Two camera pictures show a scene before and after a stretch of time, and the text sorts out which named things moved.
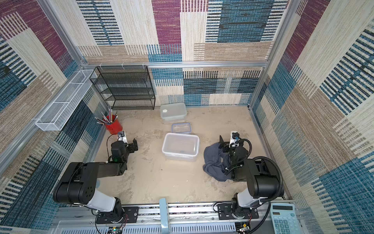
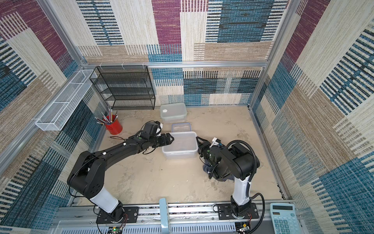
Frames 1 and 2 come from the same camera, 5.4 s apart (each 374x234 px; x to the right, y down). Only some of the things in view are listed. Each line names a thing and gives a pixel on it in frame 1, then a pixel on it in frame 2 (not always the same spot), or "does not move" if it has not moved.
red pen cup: (112, 124) does not move
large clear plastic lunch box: (180, 146) does not move
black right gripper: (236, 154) to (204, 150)
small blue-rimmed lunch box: (184, 128) does not move
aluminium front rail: (185, 218) does not move
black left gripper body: (130, 149) to (158, 142)
